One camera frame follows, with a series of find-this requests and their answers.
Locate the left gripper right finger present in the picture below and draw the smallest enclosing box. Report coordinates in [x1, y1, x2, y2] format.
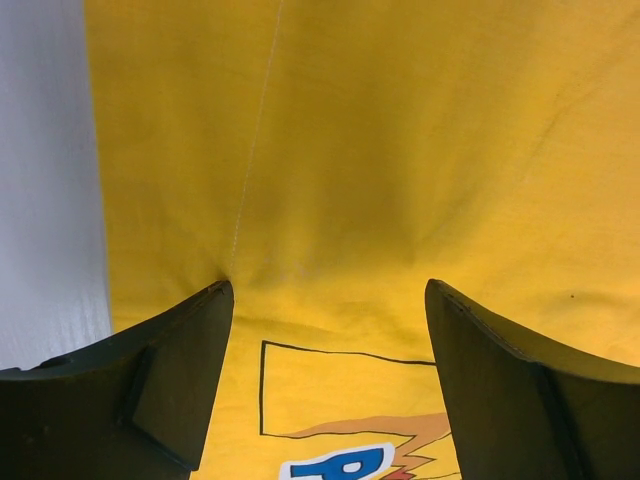
[425, 279, 639, 479]

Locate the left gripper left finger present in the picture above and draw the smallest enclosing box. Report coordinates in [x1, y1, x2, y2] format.
[1, 281, 234, 479]

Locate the yellow cartoon placemat cloth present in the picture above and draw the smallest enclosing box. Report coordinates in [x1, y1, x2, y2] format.
[85, 1, 639, 479]

